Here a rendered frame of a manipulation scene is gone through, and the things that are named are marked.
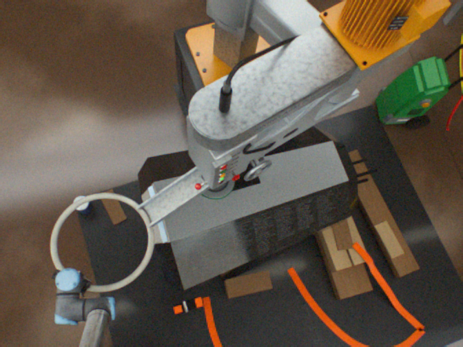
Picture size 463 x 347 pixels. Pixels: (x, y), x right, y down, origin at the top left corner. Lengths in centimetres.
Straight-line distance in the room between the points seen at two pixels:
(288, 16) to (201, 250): 125
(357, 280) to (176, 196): 151
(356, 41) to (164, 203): 118
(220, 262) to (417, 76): 190
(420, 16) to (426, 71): 178
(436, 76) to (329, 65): 170
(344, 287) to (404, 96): 142
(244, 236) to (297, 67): 107
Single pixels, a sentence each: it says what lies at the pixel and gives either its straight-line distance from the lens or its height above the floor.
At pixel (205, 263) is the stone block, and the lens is 245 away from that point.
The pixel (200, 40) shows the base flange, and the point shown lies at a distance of 284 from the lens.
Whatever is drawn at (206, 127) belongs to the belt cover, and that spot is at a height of 170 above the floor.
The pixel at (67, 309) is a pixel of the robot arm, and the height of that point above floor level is 124.
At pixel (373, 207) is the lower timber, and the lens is 336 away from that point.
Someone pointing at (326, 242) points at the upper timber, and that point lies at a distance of 307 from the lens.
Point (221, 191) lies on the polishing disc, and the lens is 234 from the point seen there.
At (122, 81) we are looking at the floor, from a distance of 363.
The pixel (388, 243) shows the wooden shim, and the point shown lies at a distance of 332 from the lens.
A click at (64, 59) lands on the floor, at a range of 382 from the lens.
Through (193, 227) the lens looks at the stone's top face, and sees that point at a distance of 232.
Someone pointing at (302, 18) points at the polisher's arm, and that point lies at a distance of 211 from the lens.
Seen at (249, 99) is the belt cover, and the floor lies 170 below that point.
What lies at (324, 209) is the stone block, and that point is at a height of 73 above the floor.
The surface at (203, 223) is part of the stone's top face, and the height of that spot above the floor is 83.
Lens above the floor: 311
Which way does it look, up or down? 72 degrees down
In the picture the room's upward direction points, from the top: 12 degrees clockwise
